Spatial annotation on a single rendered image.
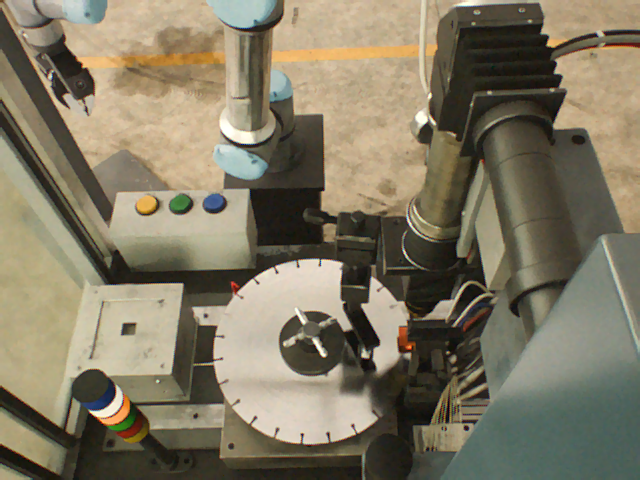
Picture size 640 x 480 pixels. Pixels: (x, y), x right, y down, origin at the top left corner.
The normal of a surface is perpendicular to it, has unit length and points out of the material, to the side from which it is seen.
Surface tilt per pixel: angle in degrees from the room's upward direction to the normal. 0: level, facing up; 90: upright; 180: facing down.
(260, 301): 0
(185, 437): 0
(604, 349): 90
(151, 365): 0
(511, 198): 53
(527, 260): 45
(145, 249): 90
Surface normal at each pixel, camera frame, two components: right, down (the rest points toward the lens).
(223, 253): 0.01, 0.84
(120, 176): -0.04, -0.55
